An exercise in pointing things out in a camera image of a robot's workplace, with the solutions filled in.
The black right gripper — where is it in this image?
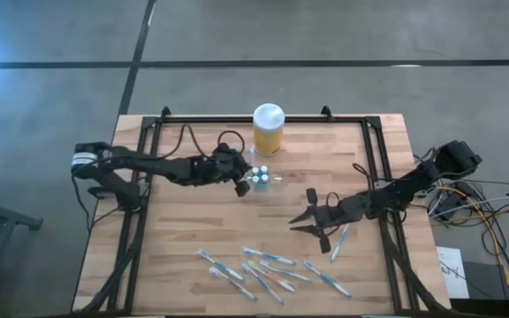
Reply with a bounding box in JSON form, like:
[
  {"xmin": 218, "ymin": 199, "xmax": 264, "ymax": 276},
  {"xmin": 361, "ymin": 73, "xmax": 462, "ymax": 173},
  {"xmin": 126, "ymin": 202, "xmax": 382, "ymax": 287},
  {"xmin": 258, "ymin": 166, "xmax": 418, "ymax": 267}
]
[{"xmin": 288, "ymin": 187, "xmax": 353, "ymax": 255}]

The yellow canister white lid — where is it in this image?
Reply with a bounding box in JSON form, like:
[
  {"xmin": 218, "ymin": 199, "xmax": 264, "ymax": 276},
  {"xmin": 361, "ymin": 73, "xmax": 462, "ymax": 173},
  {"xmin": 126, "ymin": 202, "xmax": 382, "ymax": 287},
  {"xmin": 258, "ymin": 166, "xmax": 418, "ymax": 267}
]
[{"xmin": 252, "ymin": 102, "xmax": 286, "ymax": 157}]

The orange white toothbrush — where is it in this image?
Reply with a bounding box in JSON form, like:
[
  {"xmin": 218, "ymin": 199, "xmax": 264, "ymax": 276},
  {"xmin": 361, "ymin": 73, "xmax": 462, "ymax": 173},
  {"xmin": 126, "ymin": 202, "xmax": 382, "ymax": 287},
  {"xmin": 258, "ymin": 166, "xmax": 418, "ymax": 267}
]
[{"xmin": 247, "ymin": 260, "xmax": 299, "ymax": 293}]

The white cable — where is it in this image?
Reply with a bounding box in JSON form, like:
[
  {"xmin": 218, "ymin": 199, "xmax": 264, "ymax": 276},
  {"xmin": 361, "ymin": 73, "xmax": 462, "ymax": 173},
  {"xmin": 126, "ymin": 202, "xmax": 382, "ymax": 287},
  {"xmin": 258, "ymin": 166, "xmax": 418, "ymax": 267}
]
[{"xmin": 429, "ymin": 195, "xmax": 509, "ymax": 221}]

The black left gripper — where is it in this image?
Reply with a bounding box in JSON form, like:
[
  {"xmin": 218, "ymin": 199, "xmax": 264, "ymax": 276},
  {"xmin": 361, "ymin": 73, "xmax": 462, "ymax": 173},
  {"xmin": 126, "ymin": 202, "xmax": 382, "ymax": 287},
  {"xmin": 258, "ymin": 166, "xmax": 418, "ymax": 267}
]
[{"xmin": 194, "ymin": 143, "xmax": 253, "ymax": 199}]

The black aluminium table frame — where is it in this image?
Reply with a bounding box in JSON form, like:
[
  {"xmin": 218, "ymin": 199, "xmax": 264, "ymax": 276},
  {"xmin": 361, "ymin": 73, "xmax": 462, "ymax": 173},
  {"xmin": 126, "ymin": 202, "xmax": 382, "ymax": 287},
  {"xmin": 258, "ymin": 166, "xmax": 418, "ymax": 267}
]
[{"xmin": 77, "ymin": 105, "xmax": 452, "ymax": 315}]

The dark grey floor mat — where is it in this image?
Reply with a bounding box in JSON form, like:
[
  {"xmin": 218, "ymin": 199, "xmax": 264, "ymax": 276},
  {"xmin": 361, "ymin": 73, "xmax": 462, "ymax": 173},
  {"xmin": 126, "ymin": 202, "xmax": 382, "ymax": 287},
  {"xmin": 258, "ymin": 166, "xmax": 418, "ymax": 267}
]
[{"xmin": 462, "ymin": 260, "xmax": 509, "ymax": 301}]

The black metal stand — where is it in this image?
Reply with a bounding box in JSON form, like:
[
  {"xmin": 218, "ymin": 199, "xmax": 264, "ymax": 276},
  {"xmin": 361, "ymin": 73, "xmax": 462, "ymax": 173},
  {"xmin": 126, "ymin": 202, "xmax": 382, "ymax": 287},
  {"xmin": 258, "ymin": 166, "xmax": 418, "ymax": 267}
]
[{"xmin": 0, "ymin": 193, "xmax": 44, "ymax": 318}]

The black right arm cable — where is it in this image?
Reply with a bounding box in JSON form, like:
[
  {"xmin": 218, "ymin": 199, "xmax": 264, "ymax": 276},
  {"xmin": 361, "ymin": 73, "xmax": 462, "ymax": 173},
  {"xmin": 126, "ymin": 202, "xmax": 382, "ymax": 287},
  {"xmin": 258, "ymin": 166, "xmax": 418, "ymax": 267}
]
[{"xmin": 324, "ymin": 162, "xmax": 375, "ymax": 235}]

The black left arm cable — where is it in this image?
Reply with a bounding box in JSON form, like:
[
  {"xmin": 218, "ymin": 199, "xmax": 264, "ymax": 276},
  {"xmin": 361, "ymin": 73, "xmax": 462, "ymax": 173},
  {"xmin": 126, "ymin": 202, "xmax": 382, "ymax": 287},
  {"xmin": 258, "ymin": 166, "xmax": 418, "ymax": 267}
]
[{"xmin": 161, "ymin": 124, "xmax": 247, "ymax": 160}]

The white paper sheet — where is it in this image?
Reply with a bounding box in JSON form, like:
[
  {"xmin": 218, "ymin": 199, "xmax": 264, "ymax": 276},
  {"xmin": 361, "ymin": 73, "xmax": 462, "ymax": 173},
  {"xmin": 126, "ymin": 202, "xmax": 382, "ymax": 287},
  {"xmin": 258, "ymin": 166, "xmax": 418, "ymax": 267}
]
[{"xmin": 436, "ymin": 246, "xmax": 470, "ymax": 299}]

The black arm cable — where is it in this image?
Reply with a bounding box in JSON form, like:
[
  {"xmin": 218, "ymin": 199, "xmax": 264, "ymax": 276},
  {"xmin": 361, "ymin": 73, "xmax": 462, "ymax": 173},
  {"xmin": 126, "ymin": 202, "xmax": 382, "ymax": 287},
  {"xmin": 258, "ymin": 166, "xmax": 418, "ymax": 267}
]
[
  {"xmin": 161, "ymin": 124, "xmax": 247, "ymax": 160},
  {"xmin": 324, "ymin": 162, "xmax": 375, "ymax": 235}
]

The black power box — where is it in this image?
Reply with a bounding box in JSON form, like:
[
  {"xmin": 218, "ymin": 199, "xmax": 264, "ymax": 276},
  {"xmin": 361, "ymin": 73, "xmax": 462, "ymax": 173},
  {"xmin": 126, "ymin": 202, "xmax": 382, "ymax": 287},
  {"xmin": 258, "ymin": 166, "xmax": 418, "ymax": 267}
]
[{"xmin": 438, "ymin": 193, "xmax": 459, "ymax": 214}]

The black floor equipment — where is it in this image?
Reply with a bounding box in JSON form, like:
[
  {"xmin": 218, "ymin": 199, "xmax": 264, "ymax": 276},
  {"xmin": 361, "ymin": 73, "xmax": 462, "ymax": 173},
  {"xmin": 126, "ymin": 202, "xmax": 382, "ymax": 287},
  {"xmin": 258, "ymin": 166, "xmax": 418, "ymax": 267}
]
[{"xmin": 450, "ymin": 298, "xmax": 509, "ymax": 318}]

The clear acrylic organizer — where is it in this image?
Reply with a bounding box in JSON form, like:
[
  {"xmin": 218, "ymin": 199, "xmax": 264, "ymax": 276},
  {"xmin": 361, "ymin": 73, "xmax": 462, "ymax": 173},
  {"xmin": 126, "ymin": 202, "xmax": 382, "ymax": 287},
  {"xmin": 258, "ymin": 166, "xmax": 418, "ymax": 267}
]
[{"xmin": 236, "ymin": 148, "xmax": 289, "ymax": 194}]

